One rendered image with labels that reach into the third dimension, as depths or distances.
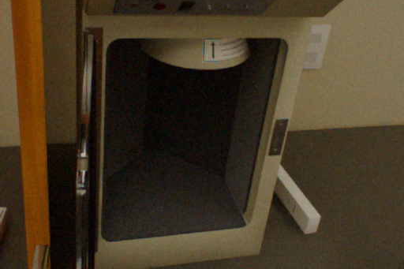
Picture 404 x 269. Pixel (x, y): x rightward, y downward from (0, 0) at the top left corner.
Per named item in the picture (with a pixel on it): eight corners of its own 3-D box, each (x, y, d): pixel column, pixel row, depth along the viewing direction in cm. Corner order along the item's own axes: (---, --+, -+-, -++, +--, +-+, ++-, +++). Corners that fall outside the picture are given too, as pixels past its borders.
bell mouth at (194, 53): (129, 22, 90) (130, -10, 87) (230, 23, 95) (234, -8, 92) (149, 71, 75) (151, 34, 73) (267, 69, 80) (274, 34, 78)
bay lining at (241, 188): (87, 153, 108) (87, -21, 90) (211, 146, 115) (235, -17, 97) (101, 240, 88) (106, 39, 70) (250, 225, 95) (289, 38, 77)
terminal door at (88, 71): (90, 262, 87) (93, 29, 67) (84, 465, 62) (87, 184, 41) (85, 262, 87) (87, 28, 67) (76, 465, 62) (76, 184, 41)
